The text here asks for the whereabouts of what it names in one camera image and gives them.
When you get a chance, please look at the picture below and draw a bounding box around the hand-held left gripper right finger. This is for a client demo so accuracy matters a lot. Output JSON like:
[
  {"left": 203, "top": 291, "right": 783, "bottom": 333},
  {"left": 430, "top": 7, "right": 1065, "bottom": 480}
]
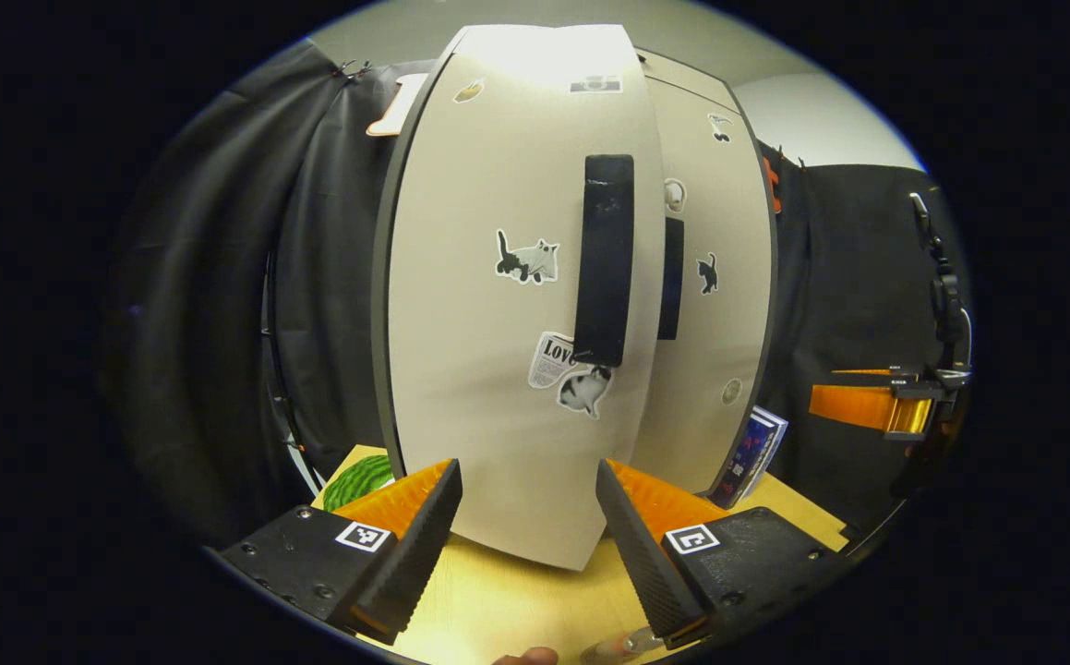
[{"left": 595, "top": 457, "right": 854, "bottom": 650}]

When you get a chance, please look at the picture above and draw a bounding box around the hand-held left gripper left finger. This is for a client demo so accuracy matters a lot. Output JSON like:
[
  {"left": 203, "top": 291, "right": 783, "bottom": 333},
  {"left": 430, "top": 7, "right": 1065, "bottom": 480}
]
[{"left": 219, "top": 457, "right": 464, "bottom": 646}]

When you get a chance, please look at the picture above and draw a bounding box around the green striped watermelon toy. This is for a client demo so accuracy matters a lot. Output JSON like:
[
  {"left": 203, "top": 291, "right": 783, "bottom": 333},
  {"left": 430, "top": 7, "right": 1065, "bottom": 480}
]
[{"left": 322, "top": 453, "right": 397, "bottom": 512}]

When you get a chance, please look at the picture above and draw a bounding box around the cabinet door with grey cat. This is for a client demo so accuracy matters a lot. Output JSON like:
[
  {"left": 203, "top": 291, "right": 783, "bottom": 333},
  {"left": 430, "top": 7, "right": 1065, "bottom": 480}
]
[{"left": 371, "top": 23, "right": 667, "bottom": 572}]

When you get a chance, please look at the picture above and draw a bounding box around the cabinet door with black cat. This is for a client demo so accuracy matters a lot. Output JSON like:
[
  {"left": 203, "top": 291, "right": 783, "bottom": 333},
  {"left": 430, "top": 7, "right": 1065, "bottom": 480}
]
[{"left": 631, "top": 51, "right": 778, "bottom": 500}]

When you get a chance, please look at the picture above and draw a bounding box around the dark blue book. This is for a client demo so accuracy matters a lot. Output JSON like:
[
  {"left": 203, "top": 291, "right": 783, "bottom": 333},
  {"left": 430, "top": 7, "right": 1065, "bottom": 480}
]
[{"left": 710, "top": 405, "right": 789, "bottom": 511}]

